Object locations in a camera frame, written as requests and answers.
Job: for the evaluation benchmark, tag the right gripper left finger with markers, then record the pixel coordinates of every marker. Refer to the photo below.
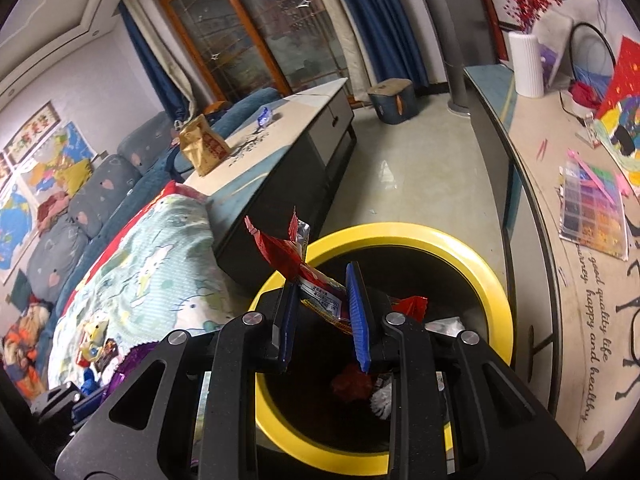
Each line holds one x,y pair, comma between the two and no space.
188,409

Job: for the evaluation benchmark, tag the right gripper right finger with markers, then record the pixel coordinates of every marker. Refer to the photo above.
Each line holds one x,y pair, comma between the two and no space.
458,411

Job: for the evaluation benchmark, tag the purple foil wrapper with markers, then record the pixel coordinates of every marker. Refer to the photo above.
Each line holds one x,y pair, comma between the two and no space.
130,362

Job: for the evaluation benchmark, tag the red snack wrapper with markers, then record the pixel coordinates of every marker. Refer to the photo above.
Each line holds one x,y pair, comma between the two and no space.
318,292

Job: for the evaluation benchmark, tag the orange plush toy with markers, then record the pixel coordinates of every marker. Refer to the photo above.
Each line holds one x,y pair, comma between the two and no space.
19,349

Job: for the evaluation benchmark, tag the TV cabinet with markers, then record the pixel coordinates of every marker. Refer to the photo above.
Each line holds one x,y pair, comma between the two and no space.
572,272

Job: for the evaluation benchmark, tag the Hello Kitty blanket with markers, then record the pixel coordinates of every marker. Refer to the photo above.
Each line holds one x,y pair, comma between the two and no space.
162,277

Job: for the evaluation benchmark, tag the world map poster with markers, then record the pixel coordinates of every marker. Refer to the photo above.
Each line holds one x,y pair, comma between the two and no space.
17,223

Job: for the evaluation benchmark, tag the pink red clothes pile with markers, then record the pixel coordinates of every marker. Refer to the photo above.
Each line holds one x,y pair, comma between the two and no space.
49,211

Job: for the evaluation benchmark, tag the yellow cushion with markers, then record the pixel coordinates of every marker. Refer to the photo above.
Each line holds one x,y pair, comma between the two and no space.
74,177

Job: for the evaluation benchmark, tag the colourful bead box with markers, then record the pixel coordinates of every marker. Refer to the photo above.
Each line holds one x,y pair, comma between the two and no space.
587,216

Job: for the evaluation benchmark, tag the China map poster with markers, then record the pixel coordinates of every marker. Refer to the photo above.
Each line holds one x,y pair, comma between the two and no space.
42,171

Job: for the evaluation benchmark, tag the red cloth under blanket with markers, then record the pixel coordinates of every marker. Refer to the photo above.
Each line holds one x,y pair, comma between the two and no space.
120,239

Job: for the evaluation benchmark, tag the blue sectional sofa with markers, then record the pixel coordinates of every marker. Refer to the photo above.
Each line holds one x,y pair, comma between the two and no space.
145,162

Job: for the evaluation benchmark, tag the brown paper bag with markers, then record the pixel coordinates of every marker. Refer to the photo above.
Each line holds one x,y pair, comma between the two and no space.
202,146

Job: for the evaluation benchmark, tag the right calligraphy banner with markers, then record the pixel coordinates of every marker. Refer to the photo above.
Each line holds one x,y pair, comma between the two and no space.
31,133

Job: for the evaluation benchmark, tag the grey coffee table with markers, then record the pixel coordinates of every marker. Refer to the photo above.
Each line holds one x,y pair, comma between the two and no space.
291,168

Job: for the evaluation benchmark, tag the colourful painting canvas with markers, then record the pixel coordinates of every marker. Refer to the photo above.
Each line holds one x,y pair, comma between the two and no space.
617,119

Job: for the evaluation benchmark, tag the blue crumpled wrapper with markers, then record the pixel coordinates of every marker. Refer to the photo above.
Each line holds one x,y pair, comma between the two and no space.
265,117

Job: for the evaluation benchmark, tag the small dark stool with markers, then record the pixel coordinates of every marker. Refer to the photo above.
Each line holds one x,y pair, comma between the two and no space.
394,100

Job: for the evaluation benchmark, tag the left blue curtain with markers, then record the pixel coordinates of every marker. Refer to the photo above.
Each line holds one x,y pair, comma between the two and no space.
169,80

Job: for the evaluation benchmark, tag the blue curtain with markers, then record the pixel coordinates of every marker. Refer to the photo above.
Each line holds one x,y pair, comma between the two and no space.
169,80
388,39

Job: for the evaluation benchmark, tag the white ribbed vase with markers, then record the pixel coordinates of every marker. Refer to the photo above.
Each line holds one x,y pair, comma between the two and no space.
526,64

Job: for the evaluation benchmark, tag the right blue curtain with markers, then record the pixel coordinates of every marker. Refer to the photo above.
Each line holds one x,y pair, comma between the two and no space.
388,39

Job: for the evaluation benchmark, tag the wooden glass sliding door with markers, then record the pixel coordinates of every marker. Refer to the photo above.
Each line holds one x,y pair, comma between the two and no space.
240,46

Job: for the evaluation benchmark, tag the grey tower air conditioner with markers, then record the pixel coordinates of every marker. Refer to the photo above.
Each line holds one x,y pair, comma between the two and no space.
464,38

